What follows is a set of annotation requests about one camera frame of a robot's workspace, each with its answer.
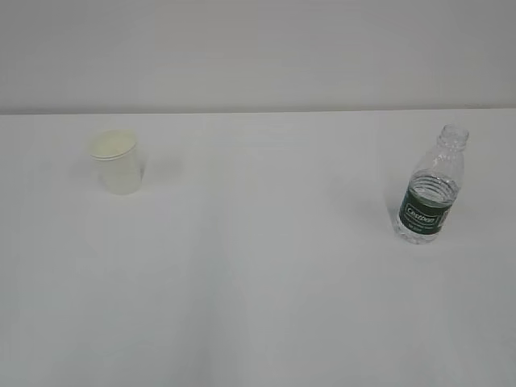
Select white paper cup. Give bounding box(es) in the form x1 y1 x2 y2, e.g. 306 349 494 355
89 130 142 195

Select clear water bottle green label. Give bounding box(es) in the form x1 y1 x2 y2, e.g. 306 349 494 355
393 124 469 244

